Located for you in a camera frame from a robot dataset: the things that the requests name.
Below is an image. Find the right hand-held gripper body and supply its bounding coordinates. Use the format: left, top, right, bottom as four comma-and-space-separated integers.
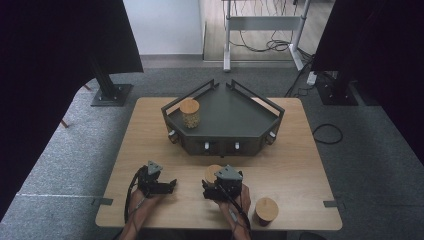
214, 164, 244, 202

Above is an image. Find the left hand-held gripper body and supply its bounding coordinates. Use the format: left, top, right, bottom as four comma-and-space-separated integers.
137, 160, 168, 197

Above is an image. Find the glass jar of brown nuts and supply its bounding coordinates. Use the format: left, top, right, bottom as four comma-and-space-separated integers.
204, 164, 224, 185

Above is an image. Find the glass jar with dark red contents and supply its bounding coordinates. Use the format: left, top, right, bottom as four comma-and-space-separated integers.
253, 197, 280, 228

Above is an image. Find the glass jar of pale seeds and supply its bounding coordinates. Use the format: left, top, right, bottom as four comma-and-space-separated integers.
179, 98, 202, 130

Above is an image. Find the black corner shelf rack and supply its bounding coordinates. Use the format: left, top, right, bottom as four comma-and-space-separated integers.
161, 78, 286, 158

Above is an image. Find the person's left hand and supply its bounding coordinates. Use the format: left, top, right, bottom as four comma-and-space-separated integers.
131, 188, 161, 210

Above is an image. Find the person's right hand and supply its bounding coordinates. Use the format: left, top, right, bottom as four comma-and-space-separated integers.
217, 184, 252, 216

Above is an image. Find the black metal stand with base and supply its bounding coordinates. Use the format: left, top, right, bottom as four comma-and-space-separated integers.
89, 56, 134, 108
315, 70, 359, 107

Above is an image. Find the black curtain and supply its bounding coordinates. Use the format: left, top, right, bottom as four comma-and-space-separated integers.
0, 0, 144, 221
311, 0, 424, 164

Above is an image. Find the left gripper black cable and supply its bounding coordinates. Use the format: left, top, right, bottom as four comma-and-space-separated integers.
123, 166, 148, 225

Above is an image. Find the looped black floor cable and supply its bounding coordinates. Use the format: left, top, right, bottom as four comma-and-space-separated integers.
312, 123, 344, 145

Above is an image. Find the black power strip cable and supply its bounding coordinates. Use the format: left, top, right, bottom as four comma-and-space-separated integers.
284, 59, 314, 98

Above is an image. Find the black floor cables bundle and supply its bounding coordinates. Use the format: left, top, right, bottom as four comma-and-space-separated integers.
229, 0, 314, 54

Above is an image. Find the white desk frame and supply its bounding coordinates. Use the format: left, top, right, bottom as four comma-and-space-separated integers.
222, 0, 313, 73

